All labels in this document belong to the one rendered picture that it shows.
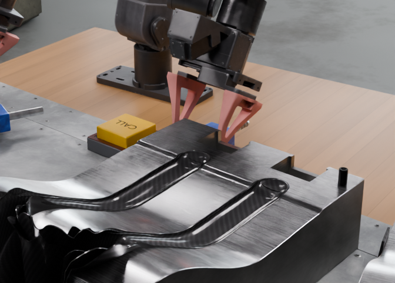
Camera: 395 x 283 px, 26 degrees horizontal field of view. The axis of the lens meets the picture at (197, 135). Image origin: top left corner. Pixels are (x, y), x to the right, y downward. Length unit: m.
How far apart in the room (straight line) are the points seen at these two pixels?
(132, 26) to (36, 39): 2.90
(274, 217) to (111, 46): 0.83
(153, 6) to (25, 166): 0.33
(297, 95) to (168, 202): 0.55
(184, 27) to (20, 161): 0.31
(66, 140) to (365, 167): 0.43
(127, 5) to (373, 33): 3.05
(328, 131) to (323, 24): 3.17
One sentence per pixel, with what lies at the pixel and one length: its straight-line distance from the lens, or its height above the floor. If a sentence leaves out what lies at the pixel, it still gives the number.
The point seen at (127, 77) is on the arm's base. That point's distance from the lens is 1.45.
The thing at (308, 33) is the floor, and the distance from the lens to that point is 4.28.
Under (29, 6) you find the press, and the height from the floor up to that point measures 0.10.
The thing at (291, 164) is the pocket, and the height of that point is 0.88.
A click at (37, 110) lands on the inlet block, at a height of 0.83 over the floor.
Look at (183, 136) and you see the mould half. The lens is 1.04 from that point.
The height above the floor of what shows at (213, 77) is 0.93.
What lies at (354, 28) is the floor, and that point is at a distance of 4.40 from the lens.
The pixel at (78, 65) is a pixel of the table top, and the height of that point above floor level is 0.80.
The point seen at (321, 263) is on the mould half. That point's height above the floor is 0.82.
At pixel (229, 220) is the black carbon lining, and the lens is 0.88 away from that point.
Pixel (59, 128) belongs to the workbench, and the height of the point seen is 0.80.
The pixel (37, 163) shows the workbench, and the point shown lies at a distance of 1.19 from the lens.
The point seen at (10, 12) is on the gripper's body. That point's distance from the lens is 1.18.
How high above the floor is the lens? 1.33
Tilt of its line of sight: 25 degrees down
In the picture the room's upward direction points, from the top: straight up
